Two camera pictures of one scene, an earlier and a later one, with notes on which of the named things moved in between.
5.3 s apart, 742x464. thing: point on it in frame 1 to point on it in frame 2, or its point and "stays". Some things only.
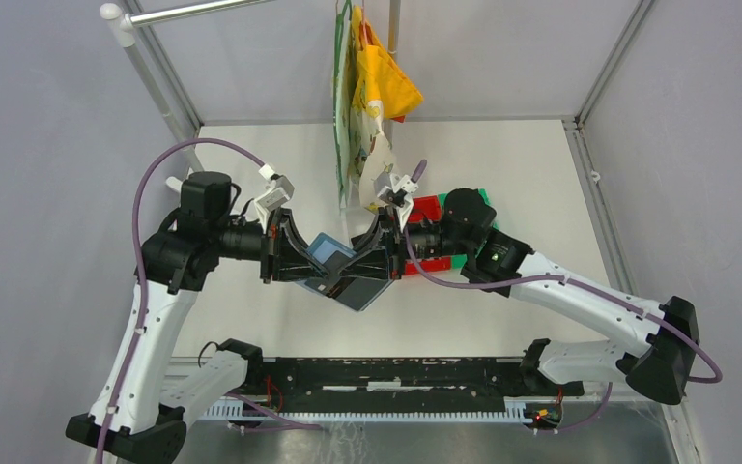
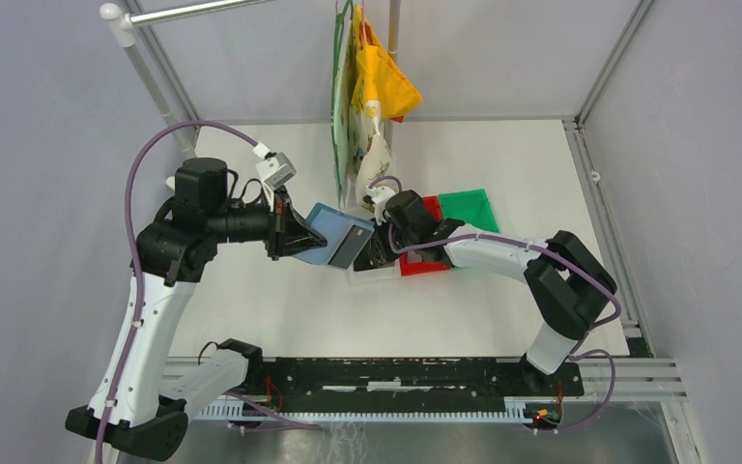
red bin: [426, 209] stays
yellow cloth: [379, 77] stays
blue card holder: [354, 293] to [333, 225]
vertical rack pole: [394, 44] stays
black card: [355, 292] to [350, 246]
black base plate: [331, 384] stays
